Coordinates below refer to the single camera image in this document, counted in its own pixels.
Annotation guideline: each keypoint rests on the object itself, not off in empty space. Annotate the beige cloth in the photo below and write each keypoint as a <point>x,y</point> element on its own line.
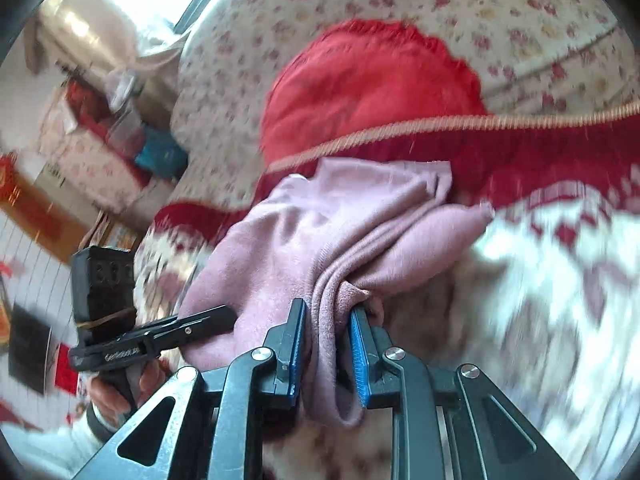
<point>100,25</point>

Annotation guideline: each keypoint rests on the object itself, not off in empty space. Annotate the floral covered box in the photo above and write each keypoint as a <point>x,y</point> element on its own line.
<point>90,160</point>

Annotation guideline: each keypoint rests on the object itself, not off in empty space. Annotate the teal packet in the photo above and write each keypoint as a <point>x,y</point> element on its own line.
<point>160,152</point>

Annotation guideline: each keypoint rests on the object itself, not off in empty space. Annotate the red bag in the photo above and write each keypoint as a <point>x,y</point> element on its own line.
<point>95,110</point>

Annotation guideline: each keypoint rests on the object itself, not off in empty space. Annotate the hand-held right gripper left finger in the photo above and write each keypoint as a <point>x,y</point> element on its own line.
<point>295,355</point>

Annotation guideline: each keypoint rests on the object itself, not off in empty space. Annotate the black flat panel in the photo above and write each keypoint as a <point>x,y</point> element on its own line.
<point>30,347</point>

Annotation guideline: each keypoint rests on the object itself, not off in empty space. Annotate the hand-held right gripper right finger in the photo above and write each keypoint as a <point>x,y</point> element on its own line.
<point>358,360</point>

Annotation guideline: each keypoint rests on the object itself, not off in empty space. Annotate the floral bed sheet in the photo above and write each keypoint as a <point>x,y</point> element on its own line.
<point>500,5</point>

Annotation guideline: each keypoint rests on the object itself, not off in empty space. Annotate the pink garment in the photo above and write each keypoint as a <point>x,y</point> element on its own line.
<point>300,240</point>

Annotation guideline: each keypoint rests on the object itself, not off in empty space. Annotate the red ruffled pillow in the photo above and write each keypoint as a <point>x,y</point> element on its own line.
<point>360,90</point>

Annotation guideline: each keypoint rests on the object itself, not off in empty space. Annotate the red and white fleece blanket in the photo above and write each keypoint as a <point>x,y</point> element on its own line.
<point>550,310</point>

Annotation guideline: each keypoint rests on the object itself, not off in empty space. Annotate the person's left forearm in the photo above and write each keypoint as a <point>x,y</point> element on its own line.
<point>45,450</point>

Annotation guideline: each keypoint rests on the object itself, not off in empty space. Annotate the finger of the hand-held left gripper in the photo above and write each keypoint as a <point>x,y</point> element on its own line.
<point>200,317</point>
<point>197,334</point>

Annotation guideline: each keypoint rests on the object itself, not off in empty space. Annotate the wooden cabinet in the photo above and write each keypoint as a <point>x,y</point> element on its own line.
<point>35,210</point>

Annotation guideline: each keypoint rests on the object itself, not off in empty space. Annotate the person's left hand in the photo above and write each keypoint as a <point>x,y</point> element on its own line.
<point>107,395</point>

